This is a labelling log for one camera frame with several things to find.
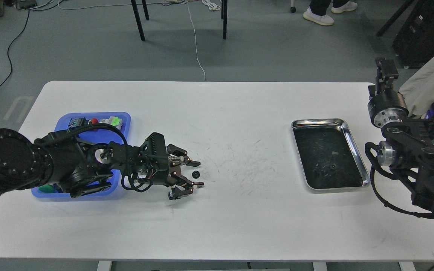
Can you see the green and grey switch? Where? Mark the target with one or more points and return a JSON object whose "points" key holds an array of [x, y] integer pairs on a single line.
{"points": [[113, 121]]}

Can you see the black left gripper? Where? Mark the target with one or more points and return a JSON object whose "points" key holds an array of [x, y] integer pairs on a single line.
{"points": [[157, 157]]}

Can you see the small black gear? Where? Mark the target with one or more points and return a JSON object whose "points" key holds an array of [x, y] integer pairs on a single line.
{"points": [[196, 174], [332, 167]]}

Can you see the beige cloth cover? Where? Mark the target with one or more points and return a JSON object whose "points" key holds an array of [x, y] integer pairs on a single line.
{"points": [[418, 90]]}

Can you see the green push button switch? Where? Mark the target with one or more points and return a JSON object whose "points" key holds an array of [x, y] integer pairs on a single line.
{"points": [[47, 188]]}

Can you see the blue plastic tray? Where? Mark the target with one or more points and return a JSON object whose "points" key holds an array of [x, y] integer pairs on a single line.
{"points": [[99, 136]]}

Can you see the metal tray with black mat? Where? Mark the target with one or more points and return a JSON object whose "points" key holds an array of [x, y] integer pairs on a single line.
{"points": [[323, 142]]}

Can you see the black equipment case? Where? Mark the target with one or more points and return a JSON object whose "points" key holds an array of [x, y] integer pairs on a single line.
{"points": [[414, 43]]}

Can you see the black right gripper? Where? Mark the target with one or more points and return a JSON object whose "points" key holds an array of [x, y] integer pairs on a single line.
{"points": [[385, 105]]}

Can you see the white sneaker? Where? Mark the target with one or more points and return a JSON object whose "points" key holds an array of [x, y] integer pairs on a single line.
{"points": [[323, 20], [341, 6]]}

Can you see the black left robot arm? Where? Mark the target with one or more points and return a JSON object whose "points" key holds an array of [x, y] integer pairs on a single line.
{"points": [[81, 161]]}

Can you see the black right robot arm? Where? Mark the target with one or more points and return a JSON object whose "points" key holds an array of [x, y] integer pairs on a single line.
{"points": [[407, 153]]}

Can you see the red push button switch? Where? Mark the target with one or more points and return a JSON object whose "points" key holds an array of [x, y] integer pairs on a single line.
{"points": [[81, 122]]}

